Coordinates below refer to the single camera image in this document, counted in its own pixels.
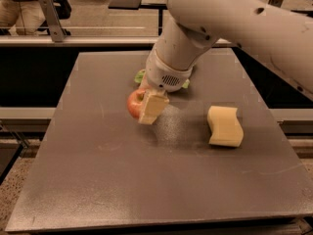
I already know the dark background desk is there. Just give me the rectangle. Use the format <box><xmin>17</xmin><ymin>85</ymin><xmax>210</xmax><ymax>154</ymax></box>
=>
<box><xmin>109</xmin><ymin>0</ymin><xmax>167</xmax><ymax>35</ymax></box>

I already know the metal rail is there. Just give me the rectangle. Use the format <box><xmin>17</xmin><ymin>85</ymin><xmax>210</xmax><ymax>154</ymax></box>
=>
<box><xmin>0</xmin><ymin>35</ymin><xmax>236</xmax><ymax>48</ymax></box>

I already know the green rice chip bag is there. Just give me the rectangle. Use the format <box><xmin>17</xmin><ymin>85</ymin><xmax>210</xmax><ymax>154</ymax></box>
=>
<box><xmin>134</xmin><ymin>70</ymin><xmax>190</xmax><ymax>89</ymax></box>

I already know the left metal bracket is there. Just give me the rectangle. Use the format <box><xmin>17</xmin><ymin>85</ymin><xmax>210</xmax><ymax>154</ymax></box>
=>
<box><xmin>38</xmin><ymin>0</ymin><xmax>66</xmax><ymax>42</ymax></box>

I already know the yellow sponge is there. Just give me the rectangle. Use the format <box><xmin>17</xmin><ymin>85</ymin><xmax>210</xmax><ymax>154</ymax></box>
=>
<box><xmin>207</xmin><ymin>106</ymin><xmax>244</xmax><ymax>147</ymax></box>

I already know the person in beige trousers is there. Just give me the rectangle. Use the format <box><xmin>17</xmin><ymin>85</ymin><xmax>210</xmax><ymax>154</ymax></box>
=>
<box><xmin>0</xmin><ymin>0</ymin><xmax>63</xmax><ymax>37</ymax></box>

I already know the red apple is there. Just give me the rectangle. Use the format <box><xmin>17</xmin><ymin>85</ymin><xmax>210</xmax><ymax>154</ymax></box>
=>
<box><xmin>127</xmin><ymin>89</ymin><xmax>146</xmax><ymax>118</ymax></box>

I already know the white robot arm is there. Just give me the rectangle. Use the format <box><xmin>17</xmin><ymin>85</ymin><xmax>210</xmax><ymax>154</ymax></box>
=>
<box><xmin>140</xmin><ymin>0</ymin><xmax>313</xmax><ymax>98</ymax></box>

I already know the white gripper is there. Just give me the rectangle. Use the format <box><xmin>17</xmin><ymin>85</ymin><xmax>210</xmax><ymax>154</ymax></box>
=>
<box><xmin>139</xmin><ymin>49</ymin><xmax>193</xmax><ymax>124</ymax></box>

